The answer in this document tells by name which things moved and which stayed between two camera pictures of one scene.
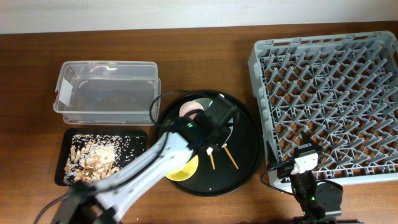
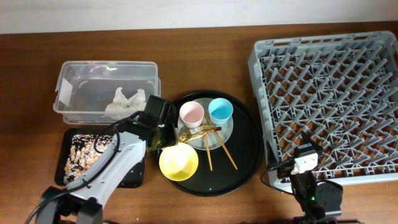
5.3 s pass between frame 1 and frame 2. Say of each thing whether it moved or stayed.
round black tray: stayed
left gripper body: moved
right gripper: stayed
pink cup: stayed
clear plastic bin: stayed
